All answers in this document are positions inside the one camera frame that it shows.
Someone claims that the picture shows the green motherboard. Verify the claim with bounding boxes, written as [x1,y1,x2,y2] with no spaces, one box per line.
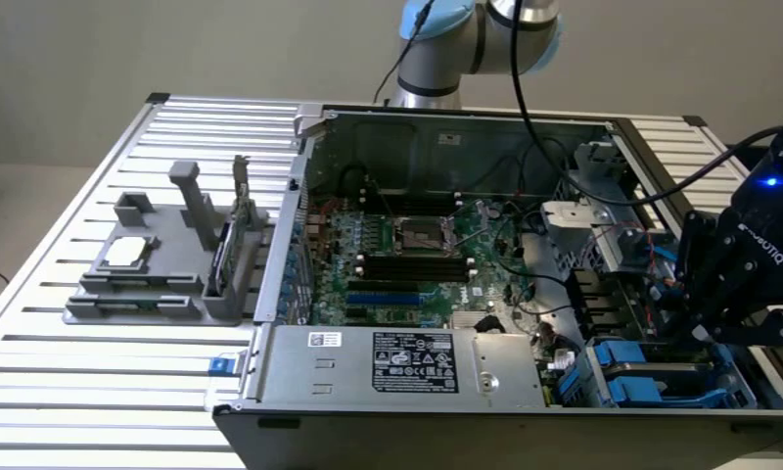
[303,194,552,330]

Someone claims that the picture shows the grey parts rack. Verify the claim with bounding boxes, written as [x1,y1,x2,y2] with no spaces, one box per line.
[63,160,280,327]

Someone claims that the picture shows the black fan shroud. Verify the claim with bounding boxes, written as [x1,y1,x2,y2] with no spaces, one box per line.
[564,267,648,342]

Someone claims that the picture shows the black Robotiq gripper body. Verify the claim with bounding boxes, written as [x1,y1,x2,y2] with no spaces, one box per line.
[720,125,783,314]

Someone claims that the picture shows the black RAM slots bank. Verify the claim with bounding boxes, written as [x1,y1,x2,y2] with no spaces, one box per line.
[357,252,476,282]
[359,188,467,216]

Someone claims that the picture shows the open black PC case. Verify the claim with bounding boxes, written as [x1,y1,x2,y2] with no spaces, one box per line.
[212,103,783,470]

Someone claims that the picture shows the silver power supply unit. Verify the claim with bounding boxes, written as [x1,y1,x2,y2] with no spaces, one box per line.
[245,324,552,408]

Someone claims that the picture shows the red wire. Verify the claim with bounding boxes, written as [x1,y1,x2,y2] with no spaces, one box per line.
[591,222,685,285]

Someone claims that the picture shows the silver drive cage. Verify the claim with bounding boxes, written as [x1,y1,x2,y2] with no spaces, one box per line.
[540,198,685,275]

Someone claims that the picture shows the blue data wire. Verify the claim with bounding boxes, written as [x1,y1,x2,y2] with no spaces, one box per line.
[644,242,688,307]

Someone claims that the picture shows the blue disk bay bracket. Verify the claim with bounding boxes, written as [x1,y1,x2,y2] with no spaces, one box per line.
[560,336,762,410]

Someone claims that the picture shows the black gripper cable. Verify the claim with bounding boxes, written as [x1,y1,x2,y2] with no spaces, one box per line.
[511,0,783,206]

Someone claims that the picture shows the blue case latch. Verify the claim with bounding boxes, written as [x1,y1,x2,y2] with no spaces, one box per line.
[208,352,251,377]

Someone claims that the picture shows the blue expansion slot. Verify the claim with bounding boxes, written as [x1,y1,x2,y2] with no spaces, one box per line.
[347,292,423,306]

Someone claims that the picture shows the CPU socket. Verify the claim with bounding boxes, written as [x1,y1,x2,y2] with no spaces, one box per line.
[395,214,463,257]

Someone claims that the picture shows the silver CPU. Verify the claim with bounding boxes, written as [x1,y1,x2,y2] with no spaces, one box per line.
[100,236,156,270]

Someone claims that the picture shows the silver chipset heatsink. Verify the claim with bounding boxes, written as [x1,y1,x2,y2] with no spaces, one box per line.
[452,310,503,332]

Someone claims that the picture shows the black expansion slot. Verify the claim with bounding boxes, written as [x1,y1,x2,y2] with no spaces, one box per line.
[347,280,421,294]

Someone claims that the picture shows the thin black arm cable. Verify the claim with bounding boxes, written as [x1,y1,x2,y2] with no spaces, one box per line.
[372,0,436,106]

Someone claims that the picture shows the green graphics card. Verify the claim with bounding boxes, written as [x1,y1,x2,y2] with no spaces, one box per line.
[209,154,260,301]

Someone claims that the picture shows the black internal power wire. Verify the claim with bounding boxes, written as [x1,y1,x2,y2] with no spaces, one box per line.
[505,271,580,317]

